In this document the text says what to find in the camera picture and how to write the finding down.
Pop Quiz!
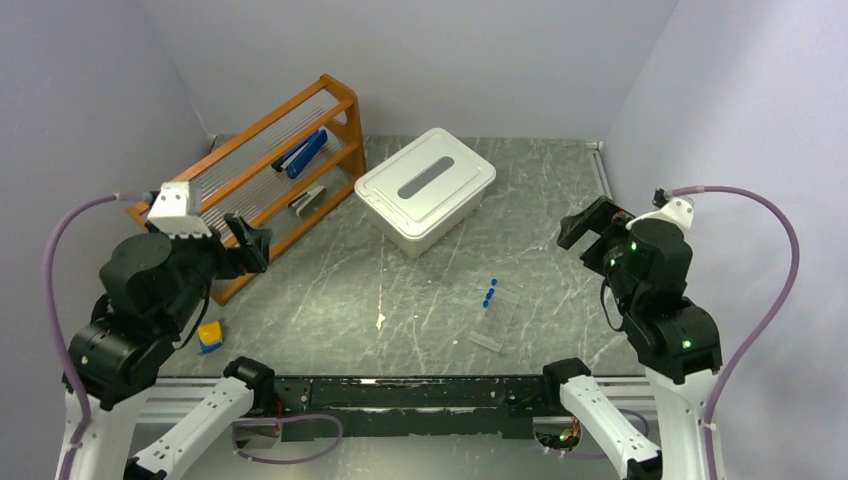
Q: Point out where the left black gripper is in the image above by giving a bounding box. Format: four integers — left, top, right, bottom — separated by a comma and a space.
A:
149, 209, 273, 332

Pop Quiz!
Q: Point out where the beige plastic bin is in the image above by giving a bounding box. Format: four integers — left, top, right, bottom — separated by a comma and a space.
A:
355, 178, 494, 258

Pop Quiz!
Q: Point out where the white bin lid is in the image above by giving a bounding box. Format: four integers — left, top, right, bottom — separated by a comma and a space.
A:
356, 128, 496, 199

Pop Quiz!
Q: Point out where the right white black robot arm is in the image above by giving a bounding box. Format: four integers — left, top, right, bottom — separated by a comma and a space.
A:
539, 196, 723, 479

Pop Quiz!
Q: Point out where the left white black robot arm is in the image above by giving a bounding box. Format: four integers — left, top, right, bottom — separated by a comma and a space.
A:
56, 214, 279, 479

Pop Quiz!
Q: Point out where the grey white device on shelf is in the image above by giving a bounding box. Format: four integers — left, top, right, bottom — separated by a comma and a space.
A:
288, 184, 327, 219

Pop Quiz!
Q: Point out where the orange wooden shelf rack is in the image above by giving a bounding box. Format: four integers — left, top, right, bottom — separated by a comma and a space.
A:
125, 73, 368, 307

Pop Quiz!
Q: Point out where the blue stapler on shelf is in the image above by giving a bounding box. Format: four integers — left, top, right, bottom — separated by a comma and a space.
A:
271, 129, 328, 180

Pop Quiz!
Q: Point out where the yellow blue block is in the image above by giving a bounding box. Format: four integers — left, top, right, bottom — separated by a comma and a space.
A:
196, 321, 224, 354

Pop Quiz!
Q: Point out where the clear test tube rack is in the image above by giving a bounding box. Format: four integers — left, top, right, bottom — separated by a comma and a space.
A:
467, 278, 520, 353

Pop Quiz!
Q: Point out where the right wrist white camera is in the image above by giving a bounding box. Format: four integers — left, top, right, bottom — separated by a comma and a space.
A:
625, 189, 694, 233

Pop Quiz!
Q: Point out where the wrist white camera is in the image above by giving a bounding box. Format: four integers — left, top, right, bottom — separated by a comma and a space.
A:
625, 189, 694, 233
146, 181, 212, 240

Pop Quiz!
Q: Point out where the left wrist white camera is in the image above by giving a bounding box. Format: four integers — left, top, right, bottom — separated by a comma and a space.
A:
146, 181, 212, 240

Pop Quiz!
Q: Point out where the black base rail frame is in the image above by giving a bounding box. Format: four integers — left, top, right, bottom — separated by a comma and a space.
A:
135, 374, 654, 442

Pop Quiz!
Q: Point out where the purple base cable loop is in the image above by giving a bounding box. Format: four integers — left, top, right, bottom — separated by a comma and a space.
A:
230, 414, 344, 466

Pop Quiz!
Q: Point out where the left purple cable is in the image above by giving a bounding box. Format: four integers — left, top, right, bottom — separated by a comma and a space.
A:
42, 192, 157, 480

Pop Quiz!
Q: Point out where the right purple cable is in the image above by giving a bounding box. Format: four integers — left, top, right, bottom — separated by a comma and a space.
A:
669, 185, 802, 480

